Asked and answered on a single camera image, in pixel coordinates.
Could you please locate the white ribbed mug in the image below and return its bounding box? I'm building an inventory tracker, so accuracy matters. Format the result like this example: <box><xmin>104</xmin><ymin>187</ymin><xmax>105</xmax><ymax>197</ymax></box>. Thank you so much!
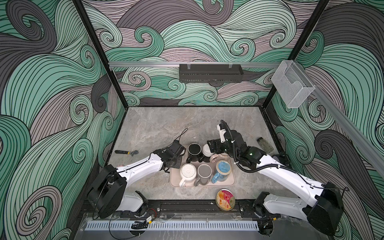
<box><xmin>179</xmin><ymin>164</ymin><xmax>197</xmax><ymax>187</ymax></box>

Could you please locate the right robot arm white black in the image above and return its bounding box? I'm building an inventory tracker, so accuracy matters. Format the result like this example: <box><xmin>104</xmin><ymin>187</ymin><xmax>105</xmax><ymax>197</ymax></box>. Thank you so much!
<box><xmin>203</xmin><ymin>130</ymin><xmax>347</xmax><ymax>236</ymax></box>

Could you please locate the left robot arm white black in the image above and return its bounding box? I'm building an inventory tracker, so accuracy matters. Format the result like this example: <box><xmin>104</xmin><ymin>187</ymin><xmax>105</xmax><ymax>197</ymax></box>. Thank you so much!
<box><xmin>87</xmin><ymin>140</ymin><xmax>186</xmax><ymax>219</ymax></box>

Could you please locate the pink mug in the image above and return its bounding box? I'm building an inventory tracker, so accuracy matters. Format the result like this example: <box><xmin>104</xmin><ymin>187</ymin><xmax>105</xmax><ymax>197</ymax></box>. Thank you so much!
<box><xmin>210</xmin><ymin>153</ymin><xmax>231</xmax><ymax>163</ymax></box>

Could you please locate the black mug white base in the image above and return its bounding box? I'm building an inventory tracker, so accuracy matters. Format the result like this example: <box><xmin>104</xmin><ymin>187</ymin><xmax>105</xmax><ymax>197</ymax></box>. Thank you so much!
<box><xmin>198</xmin><ymin>144</ymin><xmax>214</xmax><ymax>163</ymax></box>

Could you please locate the blue mug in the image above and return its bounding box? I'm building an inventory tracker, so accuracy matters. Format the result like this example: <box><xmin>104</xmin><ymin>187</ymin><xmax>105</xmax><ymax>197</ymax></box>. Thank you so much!
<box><xmin>212</xmin><ymin>160</ymin><xmax>232</xmax><ymax>184</ymax></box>

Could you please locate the grey mug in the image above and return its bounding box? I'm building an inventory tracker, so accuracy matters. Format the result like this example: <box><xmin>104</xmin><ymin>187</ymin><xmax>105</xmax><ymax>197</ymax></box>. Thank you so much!
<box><xmin>194</xmin><ymin>164</ymin><xmax>212</xmax><ymax>187</ymax></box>

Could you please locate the beige plastic tray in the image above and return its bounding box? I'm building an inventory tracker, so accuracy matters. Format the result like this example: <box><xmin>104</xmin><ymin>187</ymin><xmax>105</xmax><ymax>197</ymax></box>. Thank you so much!
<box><xmin>170</xmin><ymin>147</ymin><xmax>236</xmax><ymax>188</ymax></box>

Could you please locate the round colourful tin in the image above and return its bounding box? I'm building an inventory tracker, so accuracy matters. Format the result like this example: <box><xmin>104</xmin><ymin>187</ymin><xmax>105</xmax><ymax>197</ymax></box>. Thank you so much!
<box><xmin>216</xmin><ymin>189</ymin><xmax>236</xmax><ymax>211</ymax></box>

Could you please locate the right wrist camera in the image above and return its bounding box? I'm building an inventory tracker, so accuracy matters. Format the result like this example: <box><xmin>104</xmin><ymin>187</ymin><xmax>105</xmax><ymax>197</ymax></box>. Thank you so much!
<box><xmin>217</xmin><ymin>124</ymin><xmax>227</xmax><ymax>143</ymax></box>

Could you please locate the black wall basket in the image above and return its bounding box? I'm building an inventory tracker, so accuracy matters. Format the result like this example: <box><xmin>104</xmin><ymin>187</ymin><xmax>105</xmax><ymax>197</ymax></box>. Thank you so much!
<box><xmin>179</xmin><ymin>64</ymin><xmax>244</xmax><ymax>84</ymax></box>

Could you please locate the clear acrylic wall holder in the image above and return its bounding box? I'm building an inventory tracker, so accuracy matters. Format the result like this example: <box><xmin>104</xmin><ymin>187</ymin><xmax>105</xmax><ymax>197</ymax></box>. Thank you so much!
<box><xmin>272</xmin><ymin>60</ymin><xmax>315</xmax><ymax>109</ymax></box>

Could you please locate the aluminium rail back wall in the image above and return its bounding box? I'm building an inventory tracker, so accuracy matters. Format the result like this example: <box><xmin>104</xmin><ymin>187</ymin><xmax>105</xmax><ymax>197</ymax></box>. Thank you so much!
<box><xmin>108</xmin><ymin>61</ymin><xmax>281</xmax><ymax>69</ymax></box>

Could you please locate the aluminium rail wall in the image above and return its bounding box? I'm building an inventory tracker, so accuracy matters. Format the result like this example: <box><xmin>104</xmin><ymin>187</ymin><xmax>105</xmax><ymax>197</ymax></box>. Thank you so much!
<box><xmin>298</xmin><ymin>64</ymin><xmax>384</xmax><ymax>177</ymax></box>
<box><xmin>108</xmin><ymin>61</ymin><xmax>281</xmax><ymax>69</ymax></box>

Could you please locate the white slotted cable duct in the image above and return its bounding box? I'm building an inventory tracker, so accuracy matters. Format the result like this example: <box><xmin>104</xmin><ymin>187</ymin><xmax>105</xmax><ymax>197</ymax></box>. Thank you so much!
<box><xmin>85</xmin><ymin>221</ymin><xmax>259</xmax><ymax>232</ymax></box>

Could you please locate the aluminium rail right wall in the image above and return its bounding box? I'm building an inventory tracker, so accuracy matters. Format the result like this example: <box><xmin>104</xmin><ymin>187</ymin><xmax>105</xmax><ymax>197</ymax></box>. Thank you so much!
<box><xmin>298</xmin><ymin>64</ymin><xmax>384</xmax><ymax>177</ymax></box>

